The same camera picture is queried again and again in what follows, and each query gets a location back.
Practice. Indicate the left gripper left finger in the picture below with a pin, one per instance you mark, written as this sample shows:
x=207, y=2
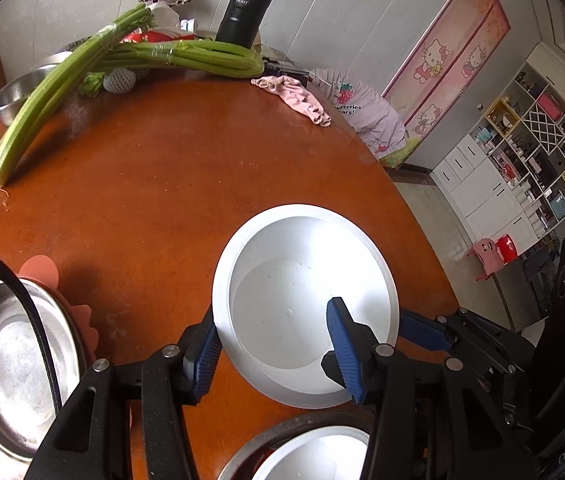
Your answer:
x=90, y=438

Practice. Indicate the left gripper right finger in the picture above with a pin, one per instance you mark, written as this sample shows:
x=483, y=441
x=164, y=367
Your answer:
x=414, y=425

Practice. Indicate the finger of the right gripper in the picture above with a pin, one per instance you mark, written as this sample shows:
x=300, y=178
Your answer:
x=467, y=336

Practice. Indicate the red paper bowl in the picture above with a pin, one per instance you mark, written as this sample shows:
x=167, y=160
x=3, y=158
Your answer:
x=330, y=452
x=270, y=293

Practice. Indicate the steel round pan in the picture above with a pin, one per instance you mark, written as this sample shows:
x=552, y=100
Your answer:
x=26, y=407

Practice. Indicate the shiny steel bowl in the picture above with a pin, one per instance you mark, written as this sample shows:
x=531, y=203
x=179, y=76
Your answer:
x=247, y=460

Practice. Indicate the orange bear-shaped plate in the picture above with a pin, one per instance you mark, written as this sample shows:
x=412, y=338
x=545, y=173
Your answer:
x=44, y=271

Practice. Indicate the pink child stool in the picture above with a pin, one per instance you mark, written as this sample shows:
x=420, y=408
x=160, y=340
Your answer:
x=487, y=251

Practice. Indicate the white shelf cabinet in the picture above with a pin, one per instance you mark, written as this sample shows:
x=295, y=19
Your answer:
x=506, y=176

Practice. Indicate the pink clothing on chair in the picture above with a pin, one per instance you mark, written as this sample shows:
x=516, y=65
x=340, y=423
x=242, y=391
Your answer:
x=372, y=118

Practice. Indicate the pink cloth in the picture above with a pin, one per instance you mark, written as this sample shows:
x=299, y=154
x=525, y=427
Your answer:
x=295, y=96

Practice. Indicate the pink Hello Kitty wardrobe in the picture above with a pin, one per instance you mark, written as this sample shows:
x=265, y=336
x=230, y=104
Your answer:
x=447, y=57

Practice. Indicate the celery bunch left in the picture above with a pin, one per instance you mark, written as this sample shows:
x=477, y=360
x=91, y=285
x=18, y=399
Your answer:
x=49, y=94

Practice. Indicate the celery bunch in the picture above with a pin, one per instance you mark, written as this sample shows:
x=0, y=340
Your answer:
x=49, y=94
x=207, y=55

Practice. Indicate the steel mixing bowl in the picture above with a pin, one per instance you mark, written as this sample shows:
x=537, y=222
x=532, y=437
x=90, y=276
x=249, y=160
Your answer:
x=16, y=92

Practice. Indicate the green leafy vegetable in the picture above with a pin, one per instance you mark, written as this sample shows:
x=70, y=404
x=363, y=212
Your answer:
x=91, y=85

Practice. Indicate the celery bunch right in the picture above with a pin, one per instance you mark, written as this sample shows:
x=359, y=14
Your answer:
x=207, y=55

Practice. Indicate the black thermos bottle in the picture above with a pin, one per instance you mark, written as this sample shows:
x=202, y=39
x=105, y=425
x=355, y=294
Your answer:
x=241, y=21

